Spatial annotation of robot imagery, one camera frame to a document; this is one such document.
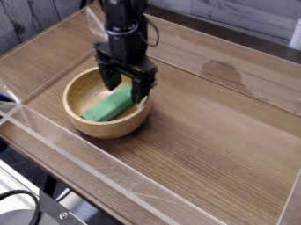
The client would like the black table leg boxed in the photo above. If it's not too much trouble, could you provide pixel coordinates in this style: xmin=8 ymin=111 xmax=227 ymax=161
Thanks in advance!
xmin=44 ymin=175 xmax=57 ymax=197

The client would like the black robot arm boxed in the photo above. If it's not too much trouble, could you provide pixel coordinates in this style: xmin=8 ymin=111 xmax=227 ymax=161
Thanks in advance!
xmin=93 ymin=0 xmax=157 ymax=103

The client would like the grey metal bracket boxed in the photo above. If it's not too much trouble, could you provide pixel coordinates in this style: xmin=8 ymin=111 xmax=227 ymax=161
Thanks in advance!
xmin=37 ymin=191 xmax=87 ymax=225

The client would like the clear acrylic corner bracket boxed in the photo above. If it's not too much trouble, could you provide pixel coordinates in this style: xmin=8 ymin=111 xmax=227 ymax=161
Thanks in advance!
xmin=85 ymin=7 xmax=108 ymax=40

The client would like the brown wooden bowl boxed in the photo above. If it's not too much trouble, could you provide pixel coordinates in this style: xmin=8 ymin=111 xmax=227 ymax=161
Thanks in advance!
xmin=62 ymin=67 xmax=151 ymax=139

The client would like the green rectangular block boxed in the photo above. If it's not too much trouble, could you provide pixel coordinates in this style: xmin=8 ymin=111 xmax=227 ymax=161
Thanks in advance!
xmin=81 ymin=85 xmax=132 ymax=122

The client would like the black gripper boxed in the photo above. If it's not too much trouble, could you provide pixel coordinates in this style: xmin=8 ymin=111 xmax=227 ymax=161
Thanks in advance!
xmin=93 ymin=24 xmax=157 ymax=103

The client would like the black cable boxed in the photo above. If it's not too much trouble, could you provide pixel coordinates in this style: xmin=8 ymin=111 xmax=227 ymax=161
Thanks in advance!
xmin=0 ymin=189 xmax=42 ymax=225

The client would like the clear acrylic front barrier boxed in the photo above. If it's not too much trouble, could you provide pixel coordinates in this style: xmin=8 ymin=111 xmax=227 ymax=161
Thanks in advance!
xmin=0 ymin=85 xmax=227 ymax=225

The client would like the white post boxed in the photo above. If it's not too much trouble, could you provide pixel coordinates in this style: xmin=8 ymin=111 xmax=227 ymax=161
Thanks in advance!
xmin=289 ymin=18 xmax=301 ymax=50

